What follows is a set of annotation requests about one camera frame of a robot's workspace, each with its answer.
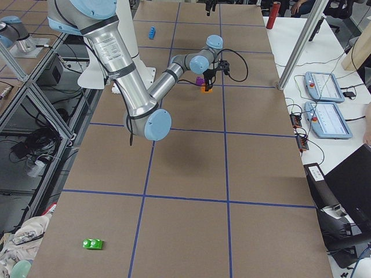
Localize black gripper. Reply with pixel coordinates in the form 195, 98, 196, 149
203, 3, 217, 89

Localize purple trapezoid block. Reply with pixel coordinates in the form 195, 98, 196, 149
195, 76, 205, 86

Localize orange trapezoid block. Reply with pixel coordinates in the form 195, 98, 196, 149
201, 86, 213, 93

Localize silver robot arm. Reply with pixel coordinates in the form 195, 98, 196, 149
47, 1, 223, 141

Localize blue double block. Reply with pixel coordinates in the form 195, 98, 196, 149
148, 26, 156, 40

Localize red cylinder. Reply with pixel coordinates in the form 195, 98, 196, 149
266, 1, 281, 30

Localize black power strip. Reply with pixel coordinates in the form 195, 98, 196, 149
296, 135, 309, 152
290, 114, 302, 129

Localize far teach pendant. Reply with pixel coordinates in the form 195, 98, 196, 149
304, 71, 345, 103

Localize teach pendant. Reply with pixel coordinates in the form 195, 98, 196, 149
304, 71, 345, 103
304, 101, 353, 140

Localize near teach pendant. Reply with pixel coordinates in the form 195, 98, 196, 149
304, 101, 353, 140

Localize green double block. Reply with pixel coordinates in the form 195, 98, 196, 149
82, 239, 104, 250

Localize crumpled cloth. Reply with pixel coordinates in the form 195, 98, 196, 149
1, 213, 52, 277

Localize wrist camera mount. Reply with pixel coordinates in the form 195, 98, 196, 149
209, 0, 217, 12
216, 60, 230, 76

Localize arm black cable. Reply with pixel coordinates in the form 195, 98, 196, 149
176, 48, 249, 86

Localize aluminium frame post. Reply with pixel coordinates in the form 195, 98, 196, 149
277, 0, 328, 91

